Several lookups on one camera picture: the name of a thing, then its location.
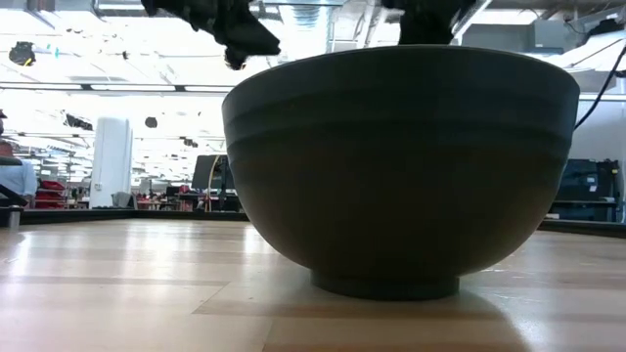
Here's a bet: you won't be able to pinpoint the person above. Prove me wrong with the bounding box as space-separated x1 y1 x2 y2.
0 109 39 207

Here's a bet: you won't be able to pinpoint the black equipment case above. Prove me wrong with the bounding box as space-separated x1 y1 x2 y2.
551 157 622 222

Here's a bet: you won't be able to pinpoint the white pillar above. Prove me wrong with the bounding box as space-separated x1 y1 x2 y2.
89 116 134 210

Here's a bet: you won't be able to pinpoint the red storage bins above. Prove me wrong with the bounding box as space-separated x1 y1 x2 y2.
34 179 67 210

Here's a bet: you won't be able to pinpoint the black bowl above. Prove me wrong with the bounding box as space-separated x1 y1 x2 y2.
221 44 581 301

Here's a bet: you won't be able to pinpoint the black hanging cable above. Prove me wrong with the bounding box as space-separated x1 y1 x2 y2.
573 43 626 131

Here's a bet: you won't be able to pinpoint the black aluminium table frame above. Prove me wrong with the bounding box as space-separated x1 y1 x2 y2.
19 208 626 241

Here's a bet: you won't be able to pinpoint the black flat screen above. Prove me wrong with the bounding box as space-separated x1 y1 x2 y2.
191 154 237 193

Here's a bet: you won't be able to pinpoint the black ceiling fixture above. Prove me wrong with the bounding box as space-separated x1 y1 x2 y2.
8 40 37 67

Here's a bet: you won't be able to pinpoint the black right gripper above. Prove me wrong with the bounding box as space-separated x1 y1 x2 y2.
380 0 475 46

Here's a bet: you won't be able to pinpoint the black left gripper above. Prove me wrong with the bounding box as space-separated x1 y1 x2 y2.
141 0 282 70

